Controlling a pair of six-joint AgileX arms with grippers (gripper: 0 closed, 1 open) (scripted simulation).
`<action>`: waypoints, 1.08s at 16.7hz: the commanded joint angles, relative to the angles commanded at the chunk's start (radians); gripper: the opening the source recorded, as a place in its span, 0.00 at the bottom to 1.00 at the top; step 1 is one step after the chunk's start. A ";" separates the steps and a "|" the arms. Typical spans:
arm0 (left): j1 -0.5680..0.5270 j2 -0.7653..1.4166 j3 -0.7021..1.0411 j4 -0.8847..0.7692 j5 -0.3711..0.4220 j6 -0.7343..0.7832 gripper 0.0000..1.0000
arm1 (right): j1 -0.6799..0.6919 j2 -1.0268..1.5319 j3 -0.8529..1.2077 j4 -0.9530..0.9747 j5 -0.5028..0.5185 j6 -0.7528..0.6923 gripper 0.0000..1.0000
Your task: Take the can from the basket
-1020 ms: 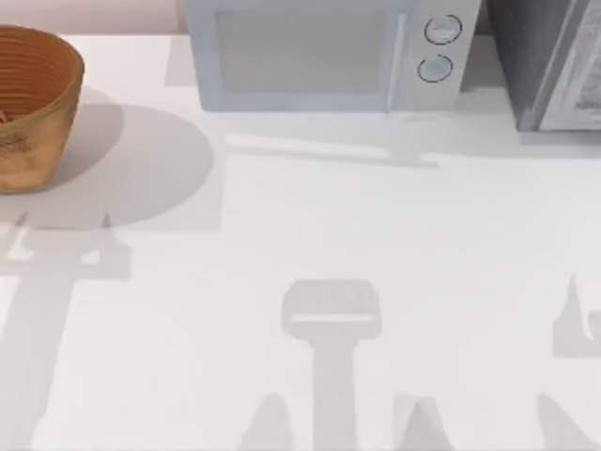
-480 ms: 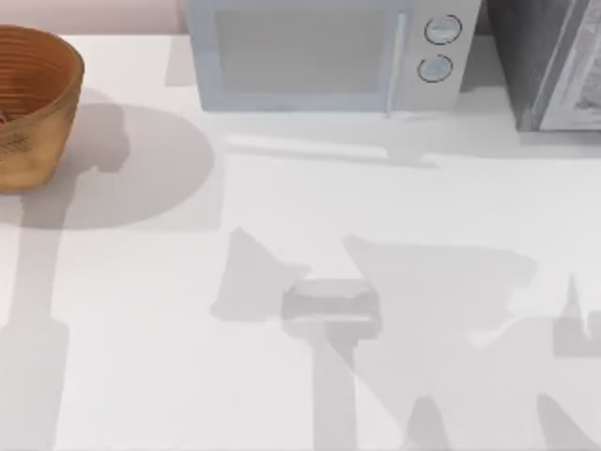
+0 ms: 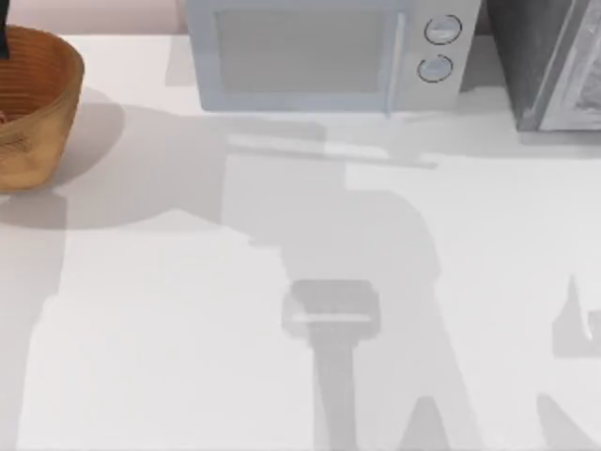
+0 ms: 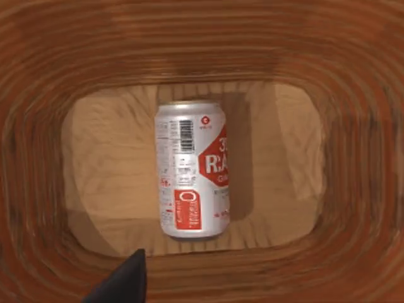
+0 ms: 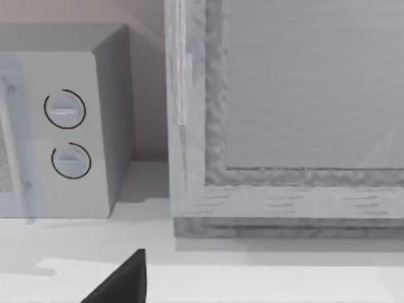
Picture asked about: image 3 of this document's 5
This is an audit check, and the woven wooden basket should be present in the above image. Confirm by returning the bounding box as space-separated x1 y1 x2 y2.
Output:
0 25 86 193

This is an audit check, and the microwave oven door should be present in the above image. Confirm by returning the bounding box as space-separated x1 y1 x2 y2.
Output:
184 0 408 115

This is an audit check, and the pale microwave oven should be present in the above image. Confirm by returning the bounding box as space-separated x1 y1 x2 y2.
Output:
182 0 484 116

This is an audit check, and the round microwave knob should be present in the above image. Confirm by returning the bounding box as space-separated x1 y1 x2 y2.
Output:
423 13 464 46
415 52 455 85

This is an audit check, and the grey cabinet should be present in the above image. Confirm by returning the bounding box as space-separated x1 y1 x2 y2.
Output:
485 0 601 133

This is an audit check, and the pale microwave door handle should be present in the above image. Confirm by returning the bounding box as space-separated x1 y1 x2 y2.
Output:
383 10 407 119

